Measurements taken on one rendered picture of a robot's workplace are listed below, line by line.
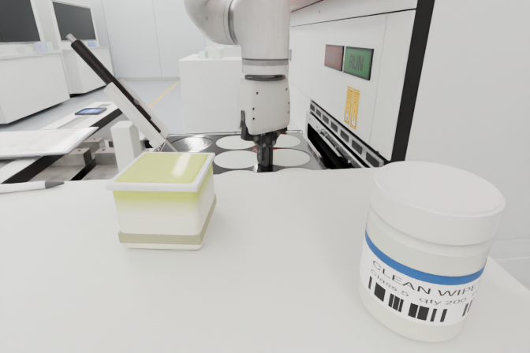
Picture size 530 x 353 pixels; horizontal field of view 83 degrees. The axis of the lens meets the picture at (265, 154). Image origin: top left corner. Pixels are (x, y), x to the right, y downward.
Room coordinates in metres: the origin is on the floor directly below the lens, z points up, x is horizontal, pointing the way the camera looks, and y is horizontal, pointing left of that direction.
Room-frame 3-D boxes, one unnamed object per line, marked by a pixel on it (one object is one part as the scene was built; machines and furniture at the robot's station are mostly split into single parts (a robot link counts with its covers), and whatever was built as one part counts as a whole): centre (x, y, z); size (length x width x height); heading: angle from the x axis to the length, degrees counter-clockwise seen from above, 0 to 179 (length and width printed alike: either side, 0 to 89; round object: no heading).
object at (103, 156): (0.62, 0.33, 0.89); 0.08 x 0.03 x 0.03; 96
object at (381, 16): (0.80, -0.14, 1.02); 0.81 x 0.03 x 0.40; 6
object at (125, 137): (0.33, 0.14, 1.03); 0.06 x 0.04 x 0.13; 96
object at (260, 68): (0.56, 0.00, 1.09); 0.09 x 0.08 x 0.03; 127
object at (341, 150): (0.62, -0.15, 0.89); 0.44 x 0.02 x 0.10; 6
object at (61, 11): (6.69, 4.15, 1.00); 1.80 x 1.08 x 2.00; 6
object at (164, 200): (0.25, 0.09, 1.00); 0.07 x 0.07 x 0.07; 88
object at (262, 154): (0.55, 0.01, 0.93); 0.03 x 0.03 x 0.07; 37
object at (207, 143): (0.59, 0.06, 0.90); 0.34 x 0.34 x 0.01; 6
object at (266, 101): (0.56, 0.00, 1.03); 0.10 x 0.07 x 0.11; 127
